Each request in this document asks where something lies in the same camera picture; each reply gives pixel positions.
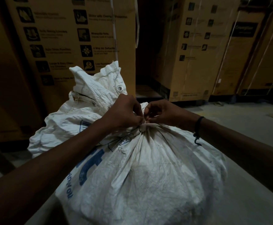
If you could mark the person's left hand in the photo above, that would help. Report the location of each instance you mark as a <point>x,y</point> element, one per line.
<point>124,112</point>

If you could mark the person's right hand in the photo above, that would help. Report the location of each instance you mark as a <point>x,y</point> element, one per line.
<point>174,115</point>

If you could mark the white woven sack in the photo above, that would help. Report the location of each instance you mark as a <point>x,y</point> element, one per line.
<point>150,175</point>

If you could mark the person's left forearm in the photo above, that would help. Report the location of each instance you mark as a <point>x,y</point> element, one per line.
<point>45,175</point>

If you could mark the person's right forearm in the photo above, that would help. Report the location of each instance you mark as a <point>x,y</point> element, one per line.
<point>248,156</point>

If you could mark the black wrist band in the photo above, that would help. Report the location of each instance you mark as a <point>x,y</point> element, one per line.
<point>198,126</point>

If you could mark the cardboard box with small icons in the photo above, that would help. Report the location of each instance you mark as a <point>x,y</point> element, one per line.
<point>192,74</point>

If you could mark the small dark floor debris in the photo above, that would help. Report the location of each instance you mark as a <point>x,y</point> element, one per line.
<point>218,103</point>

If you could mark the cardboard box with dark label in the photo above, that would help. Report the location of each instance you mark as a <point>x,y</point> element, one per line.
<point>232,63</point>

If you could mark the icon printed cardboard box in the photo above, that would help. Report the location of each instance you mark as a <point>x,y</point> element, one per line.
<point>63,39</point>

